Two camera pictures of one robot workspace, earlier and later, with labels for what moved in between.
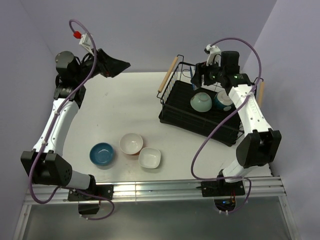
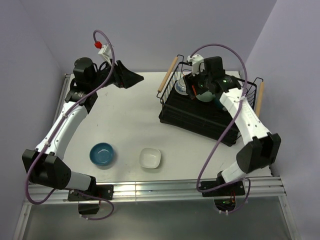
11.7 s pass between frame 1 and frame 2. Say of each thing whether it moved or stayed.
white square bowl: stayed
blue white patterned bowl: moved
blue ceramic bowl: stayed
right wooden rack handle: stayed
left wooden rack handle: stayed
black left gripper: moved
